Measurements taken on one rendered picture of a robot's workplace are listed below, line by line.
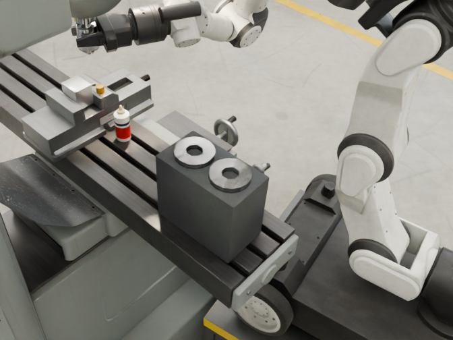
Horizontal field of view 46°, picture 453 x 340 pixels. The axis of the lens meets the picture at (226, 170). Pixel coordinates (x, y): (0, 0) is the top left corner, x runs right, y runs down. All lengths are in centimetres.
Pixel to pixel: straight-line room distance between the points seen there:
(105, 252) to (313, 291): 61
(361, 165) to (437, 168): 173
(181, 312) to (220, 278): 81
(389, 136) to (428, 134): 193
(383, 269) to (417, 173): 147
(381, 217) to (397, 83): 43
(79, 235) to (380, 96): 81
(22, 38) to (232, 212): 51
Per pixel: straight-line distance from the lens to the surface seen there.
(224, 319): 172
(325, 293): 161
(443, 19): 113
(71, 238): 140
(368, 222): 150
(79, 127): 144
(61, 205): 140
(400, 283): 154
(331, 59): 366
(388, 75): 117
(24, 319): 138
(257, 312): 165
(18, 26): 104
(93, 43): 127
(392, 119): 127
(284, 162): 279
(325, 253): 170
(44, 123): 145
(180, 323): 194
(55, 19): 107
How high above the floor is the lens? 189
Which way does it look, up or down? 44 degrees down
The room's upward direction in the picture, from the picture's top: 5 degrees clockwise
